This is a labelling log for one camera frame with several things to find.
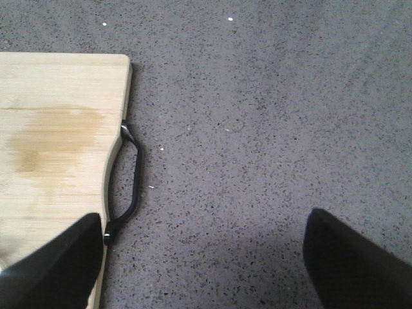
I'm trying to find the wooden cutting board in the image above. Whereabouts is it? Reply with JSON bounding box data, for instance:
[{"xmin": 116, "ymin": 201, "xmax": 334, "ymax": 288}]
[{"xmin": 1, "ymin": 52, "xmax": 133, "ymax": 308}]

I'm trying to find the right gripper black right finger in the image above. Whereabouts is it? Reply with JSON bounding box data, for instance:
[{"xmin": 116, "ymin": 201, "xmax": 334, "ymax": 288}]
[{"xmin": 303, "ymin": 209, "xmax": 411, "ymax": 308}]

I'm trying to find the black cutting board handle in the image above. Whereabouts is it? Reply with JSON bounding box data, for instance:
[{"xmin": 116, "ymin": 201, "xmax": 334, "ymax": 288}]
[{"xmin": 103, "ymin": 120, "xmax": 143, "ymax": 246}]

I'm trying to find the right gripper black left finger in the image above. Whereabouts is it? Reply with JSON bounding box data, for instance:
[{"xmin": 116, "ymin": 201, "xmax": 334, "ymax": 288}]
[{"xmin": 1, "ymin": 213, "xmax": 102, "ymax": 308}]

